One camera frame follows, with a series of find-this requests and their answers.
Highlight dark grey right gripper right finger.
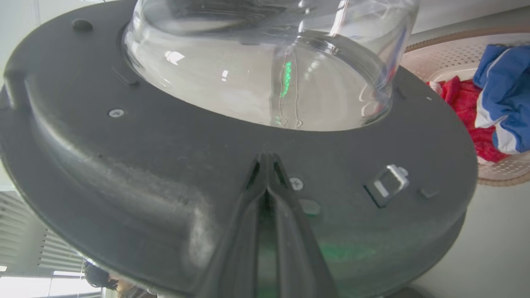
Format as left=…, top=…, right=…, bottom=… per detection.
left=267, top=152, right=339, bottom=298

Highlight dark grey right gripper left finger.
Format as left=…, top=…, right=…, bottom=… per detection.
left=198, top=152, right=270, bottom=298

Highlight grey washing machine door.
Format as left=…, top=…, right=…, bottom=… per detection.
left=0, top=0, right=479, bottom=298

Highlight person with dark hair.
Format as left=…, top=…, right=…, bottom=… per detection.
left=84, top=262, right=158, bottom=298

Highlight white window blinds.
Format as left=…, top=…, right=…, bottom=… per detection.
left=0, top=190, right=89, bottom=274

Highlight red garment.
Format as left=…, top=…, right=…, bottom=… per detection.
left=427, top=76, right=512, bottom=164

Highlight white perforated laundry basket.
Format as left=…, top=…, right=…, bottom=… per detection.
left=401, top=26, right=530, bottom=187

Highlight blue and white garment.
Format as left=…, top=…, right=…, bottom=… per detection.
left=473, top=44, right=530, bottom=155

